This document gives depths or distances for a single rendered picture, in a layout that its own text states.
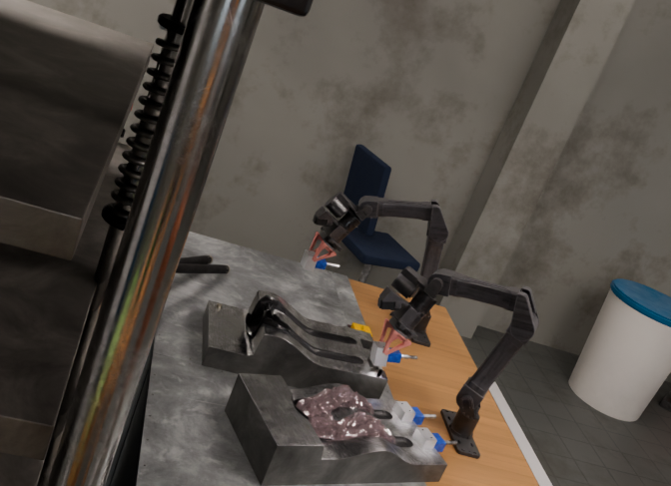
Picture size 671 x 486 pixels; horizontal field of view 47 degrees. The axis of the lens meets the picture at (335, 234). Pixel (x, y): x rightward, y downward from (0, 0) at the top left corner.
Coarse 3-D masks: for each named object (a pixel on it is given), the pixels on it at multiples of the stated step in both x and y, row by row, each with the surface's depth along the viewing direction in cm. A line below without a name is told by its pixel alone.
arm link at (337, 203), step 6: (336, 198) 257; (342, 198) 257; (330, 204) 257; (336, 204) 257; (342, 204) 258; (348, 204) 258; (330, 210) 259; (336, 210) 258; (342, 210) 258; (354, 210) 258; (360, 210) 255; (366, 210) 255; (336, 216) 259; (360, 216) 257; (366, 216) 256
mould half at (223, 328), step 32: (224, 320) 216; (288, 320) 216; (224, 352) 202; (256, 352) 203; (288, 352) 205; (352, 352) 220; (288, 384) 208; (320, 384) 210; (352, 384) 212; (384, 384) 213
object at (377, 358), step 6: (372, 342) 219; (378, 342) 218; (384, 342) 219; (372, 348) 218; (378, 348) 214; (390, 348) 219; (372, 354) 217; (378, 354) 214; (384, 354) 215; (390, 354) 216; (396, 354) 216; (402, 354) 218; (372, 360) 216; (378, 360) 215; (384, 360) 215; (390, 360) 216; (396, 360) 216
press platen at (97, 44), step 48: (0, 0) 159; (0, 48) 125; (48, 48) 137; (96, 48) 151; (144, 48) 169; (0, 96) 103; (48, 96) 111; (96, 96) 120; (0, 144) 87; (48, 144) 93; (96, 144) 99; (0, 192) 76; (48, 192) 80; (96, 192) 90; (0, 240) 77; (48, 240) 78
